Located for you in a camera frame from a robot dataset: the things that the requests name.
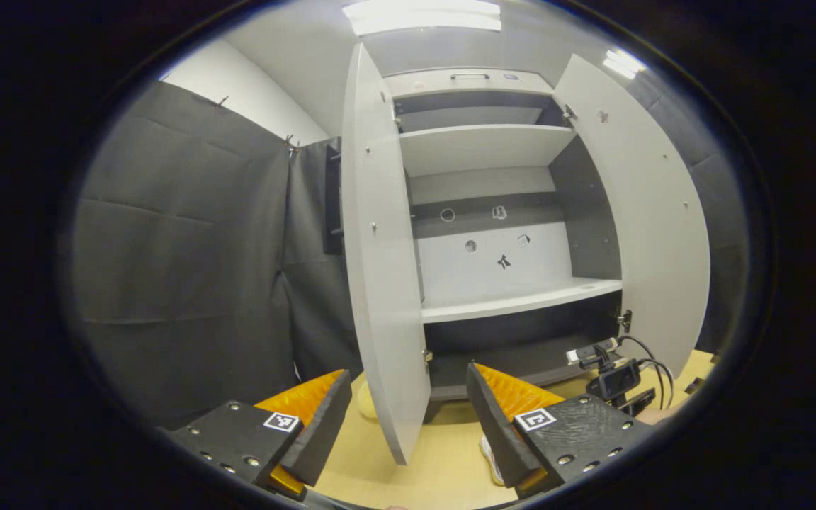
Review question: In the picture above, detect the yellow cloth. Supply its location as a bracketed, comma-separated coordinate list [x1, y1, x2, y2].
[356, 379, 380, 420]

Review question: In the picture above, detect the black flat panel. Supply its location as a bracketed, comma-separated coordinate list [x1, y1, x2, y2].
[322, 142, 344, 256]

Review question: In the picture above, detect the white striped shoe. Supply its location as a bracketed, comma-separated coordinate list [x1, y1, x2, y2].
[480, 433, 505, 487]

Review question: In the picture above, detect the black cable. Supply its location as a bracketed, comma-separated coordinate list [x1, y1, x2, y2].
[620, 334, 676, 410]

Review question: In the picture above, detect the grey shoe cabinet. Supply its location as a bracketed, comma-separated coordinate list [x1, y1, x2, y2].
[382, 67, 625, 404]

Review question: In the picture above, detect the large ceiling light panel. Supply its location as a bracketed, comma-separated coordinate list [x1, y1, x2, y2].
[342, 0, 502, 36]

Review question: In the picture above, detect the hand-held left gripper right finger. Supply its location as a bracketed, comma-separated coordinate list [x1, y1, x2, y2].
[466, 361, 653, 499]

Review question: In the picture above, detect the small ceiling light panel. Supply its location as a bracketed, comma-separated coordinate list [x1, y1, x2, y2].
[603, 48, 646, 80]

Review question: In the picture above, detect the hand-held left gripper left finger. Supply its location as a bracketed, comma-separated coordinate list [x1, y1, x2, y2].
[160, 368, 353, 500]

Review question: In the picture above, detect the grey shoe cabinet door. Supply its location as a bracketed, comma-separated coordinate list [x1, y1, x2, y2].
[341, 42, 431, 466]
[553, 53, 712, 376]

